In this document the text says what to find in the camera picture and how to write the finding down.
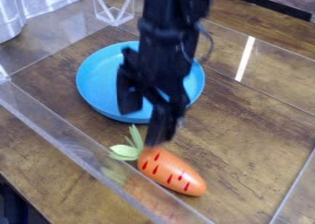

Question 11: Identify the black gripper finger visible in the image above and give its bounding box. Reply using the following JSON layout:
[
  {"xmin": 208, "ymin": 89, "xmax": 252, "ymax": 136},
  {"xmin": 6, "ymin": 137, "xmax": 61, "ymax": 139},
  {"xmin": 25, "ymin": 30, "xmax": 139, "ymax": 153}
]
[
  {"xmin": 146, "ymin": 103, "xmax": 182, "ymax": 147},
  {"xmin": 117, "ymin": 65, "xmax": 146, "ymax": 115}
]

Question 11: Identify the blue round tray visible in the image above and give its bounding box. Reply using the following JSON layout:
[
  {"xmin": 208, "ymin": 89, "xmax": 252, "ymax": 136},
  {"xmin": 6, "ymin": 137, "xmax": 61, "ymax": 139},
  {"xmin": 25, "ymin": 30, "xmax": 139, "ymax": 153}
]
[{"xmin": 77, "ymin": 41, "xmax": 206, "ymax": 124}]

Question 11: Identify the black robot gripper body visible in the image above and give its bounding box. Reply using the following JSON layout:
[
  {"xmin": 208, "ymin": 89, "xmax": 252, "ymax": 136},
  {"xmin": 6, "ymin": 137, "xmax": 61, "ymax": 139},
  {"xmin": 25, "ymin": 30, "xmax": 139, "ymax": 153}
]
[{"xmin": 121, "ymin": 18, "xmax": 202, "ymax": 118}]

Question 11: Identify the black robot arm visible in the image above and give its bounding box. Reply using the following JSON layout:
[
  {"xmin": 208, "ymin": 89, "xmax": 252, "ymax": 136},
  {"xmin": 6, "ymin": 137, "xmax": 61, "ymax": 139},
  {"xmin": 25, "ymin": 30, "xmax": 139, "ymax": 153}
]
[{"xmin": 118, "ymin": 0, "xmax": 212, "ymax": 147}]

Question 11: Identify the orange toy carrot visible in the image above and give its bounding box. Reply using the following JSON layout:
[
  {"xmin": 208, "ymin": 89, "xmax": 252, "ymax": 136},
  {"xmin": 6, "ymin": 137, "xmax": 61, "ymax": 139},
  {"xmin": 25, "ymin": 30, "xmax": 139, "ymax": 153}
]
[{"xmin": 110, "ymin": 124, "xmax": 208, "ymax": 196}]

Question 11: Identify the clear acrylic enclosure wall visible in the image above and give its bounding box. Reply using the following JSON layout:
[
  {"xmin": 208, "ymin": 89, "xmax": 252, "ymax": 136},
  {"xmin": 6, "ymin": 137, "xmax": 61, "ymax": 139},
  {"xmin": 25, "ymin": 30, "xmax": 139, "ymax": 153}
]
[{"xmin": 0, "ymin": 0, "xmax": 315, "ymax": 224}]

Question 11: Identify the white patterned curtain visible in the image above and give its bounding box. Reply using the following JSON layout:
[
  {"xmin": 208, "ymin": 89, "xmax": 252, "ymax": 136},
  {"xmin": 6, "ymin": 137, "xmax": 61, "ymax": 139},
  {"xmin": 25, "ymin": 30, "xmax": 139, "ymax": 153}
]
[{"xmin": 0, "ymin": 0, "xmax": 81, "ymax": 43}]

